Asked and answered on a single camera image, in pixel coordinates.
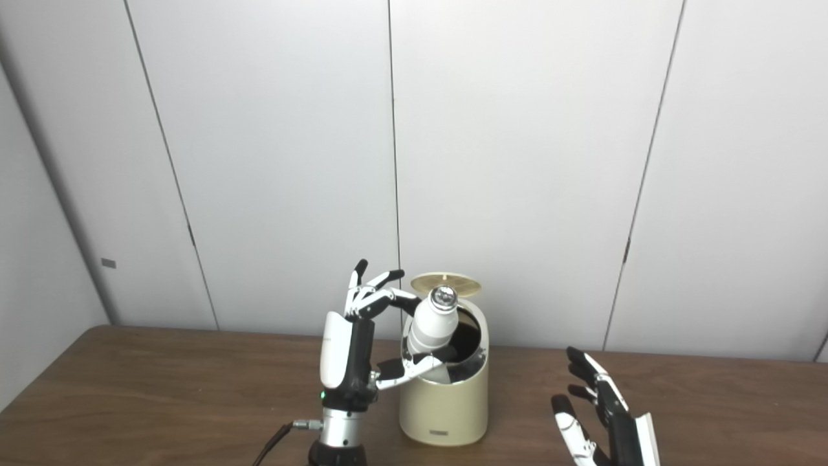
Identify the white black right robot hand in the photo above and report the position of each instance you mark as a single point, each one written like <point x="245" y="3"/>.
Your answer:
<point x="621" y="440"/>

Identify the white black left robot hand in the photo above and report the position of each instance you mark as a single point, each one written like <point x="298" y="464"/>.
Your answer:
<point x="336" y="349"/>

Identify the small white plastic bottle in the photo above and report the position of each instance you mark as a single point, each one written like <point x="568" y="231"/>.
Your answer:
<point x="430" y="323"/>

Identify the cream round bin lid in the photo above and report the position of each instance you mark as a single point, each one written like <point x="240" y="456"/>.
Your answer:
<point x="427" y="280"/>

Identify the cream-colored bin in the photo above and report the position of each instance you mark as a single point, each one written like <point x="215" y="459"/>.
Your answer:
<point x="446" y="408"/>

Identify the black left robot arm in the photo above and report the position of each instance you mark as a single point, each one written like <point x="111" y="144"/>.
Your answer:
<point x="339" y="433"/>

